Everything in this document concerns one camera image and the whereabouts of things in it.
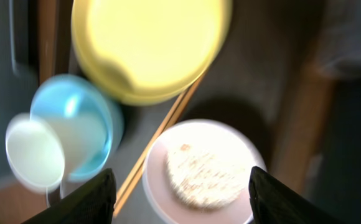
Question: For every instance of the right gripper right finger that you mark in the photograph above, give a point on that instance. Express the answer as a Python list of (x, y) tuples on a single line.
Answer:
[(274, 203)]

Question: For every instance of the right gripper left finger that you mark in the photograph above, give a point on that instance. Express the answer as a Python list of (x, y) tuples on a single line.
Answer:
[(92, 203)]

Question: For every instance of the pink white bowl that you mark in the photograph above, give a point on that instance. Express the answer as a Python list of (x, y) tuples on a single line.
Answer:
[(204, 133)]

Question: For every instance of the white plastic cup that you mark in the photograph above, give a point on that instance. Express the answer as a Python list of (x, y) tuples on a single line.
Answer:
[(43, 151)]

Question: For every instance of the rice food scraps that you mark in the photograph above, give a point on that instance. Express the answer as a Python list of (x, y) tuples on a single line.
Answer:
[(205, 178)]

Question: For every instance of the black waste tray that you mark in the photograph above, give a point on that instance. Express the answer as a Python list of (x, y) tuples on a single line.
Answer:
[(337, 190)]

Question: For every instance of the clear plastic waste bin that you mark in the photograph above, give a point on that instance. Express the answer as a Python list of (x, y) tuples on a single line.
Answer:
[(339, 48)]

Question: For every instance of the grey plastic dishwasher rack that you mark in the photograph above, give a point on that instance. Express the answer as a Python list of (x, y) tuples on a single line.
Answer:
[(18, 80)]

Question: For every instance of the light blue bowl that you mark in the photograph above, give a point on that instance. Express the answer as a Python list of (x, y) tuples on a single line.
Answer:
[(67, 96)]

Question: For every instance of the dark brown serving tray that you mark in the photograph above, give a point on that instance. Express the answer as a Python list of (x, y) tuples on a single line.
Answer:
[(263, 83)]

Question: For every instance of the yellow round plate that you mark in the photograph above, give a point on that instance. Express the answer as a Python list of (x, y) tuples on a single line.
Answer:
[(148, 51)]

